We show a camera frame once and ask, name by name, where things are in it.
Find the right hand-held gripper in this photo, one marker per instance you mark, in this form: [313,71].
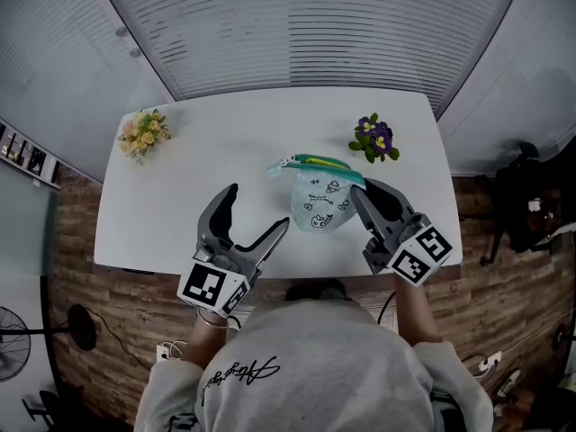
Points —
[418,254]

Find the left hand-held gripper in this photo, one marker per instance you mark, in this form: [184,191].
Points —
[207,286]

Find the light blue zip pouch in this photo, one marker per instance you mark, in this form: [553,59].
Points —
[319,200]

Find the person's left forearm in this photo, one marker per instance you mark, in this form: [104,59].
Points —
[204,349]

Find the person's right forearm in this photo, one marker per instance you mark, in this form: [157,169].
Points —
[416,317]

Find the purple flower pot plant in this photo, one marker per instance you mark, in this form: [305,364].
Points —
[375,137]

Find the person's legs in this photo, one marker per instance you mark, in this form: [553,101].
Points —
[315,290]

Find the black desk control panel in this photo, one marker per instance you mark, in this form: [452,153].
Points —
[137,271]

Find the yellow flower bouquet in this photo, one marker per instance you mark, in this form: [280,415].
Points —
[144,135]

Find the white power strip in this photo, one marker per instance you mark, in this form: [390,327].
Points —
[489,362]
[163,353]

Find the black office chair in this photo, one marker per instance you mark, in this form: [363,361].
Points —
[526,214]

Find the person's grey sweatshirt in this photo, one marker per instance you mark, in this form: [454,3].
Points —
[310,376]

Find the brown plush toy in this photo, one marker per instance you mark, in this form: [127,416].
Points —
[542,210]

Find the black floor fan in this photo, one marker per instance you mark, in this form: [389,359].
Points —
[82,327]

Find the round silver blind knob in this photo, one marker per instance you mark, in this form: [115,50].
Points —
[135,52]
[120,31]

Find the white shelf unit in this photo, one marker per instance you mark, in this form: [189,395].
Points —
[27,155]

